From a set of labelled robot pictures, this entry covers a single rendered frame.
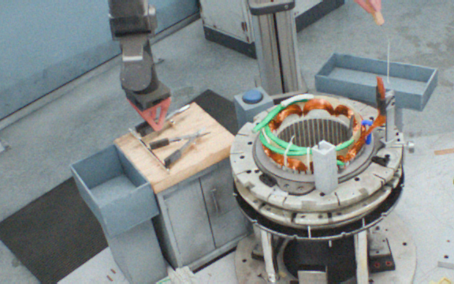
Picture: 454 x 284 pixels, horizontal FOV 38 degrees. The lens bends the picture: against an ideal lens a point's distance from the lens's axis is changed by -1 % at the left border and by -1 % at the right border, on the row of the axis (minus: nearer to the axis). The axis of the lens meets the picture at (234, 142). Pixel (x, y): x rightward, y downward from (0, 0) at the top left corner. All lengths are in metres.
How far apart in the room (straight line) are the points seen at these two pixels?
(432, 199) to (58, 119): 2.41
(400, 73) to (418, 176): 0.27
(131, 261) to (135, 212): 0.14
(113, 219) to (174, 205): 0.13
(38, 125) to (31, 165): 0.34
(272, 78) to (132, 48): 0.56
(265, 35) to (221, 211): 0.46
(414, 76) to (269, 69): 0.37
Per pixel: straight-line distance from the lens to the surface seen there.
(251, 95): 1.49
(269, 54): 1.64
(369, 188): 1.14
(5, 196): 3.20
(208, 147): 1.32
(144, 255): 1.41
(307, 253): 1.46
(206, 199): 1.37
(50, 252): 2.79
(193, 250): 1.43
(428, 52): 3.63
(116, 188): 1.41
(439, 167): 1.67
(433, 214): 1.55
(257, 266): 1.43
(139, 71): 1.19
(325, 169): 1.09
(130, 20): 1.22
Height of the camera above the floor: 1.86
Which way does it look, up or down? 37 degrees down
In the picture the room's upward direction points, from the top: 10 degrees counter-clockwise
